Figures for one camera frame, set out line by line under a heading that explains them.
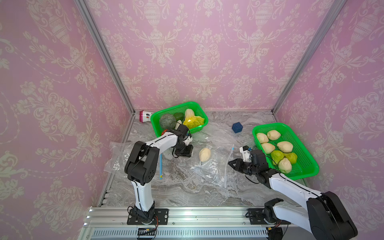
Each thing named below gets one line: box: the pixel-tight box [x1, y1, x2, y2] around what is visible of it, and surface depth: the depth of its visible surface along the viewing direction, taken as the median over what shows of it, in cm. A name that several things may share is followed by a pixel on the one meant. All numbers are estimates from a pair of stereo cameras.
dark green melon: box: [160, 113, 177, 130], surface depth 103 cm
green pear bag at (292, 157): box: [285, 152, 298, 165], surface depth 90 cm
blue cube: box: [231, 121, 244, 134], surface depth 108 cm
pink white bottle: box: [139, 110, 154, 123], surface depth 111 cm
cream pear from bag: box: [277, 141, 294, 153], surface depth 96 cm
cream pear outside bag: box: [256, 132, 269, 144], surface depth 99 cm
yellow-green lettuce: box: [183, 116, 205, 130], surface depth 107 cm
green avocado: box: [173, 112, 185, 123], surface depth 115 cm
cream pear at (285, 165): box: [278, 157, 292, 174], surface depth 87 cm
